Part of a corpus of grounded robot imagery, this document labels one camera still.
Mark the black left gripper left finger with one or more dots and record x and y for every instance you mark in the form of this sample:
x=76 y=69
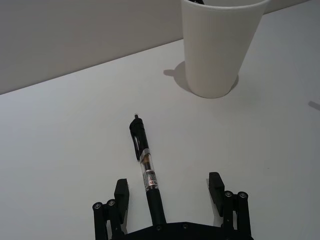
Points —
x=121 y=200

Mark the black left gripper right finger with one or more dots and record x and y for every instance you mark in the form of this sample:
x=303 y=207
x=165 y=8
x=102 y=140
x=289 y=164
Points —
x=215 y=192

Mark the black clear retractable pen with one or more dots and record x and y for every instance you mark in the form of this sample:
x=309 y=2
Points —
x=147 y=165

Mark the white paper cup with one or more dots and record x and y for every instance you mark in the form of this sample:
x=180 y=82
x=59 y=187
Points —
x=217 y=50

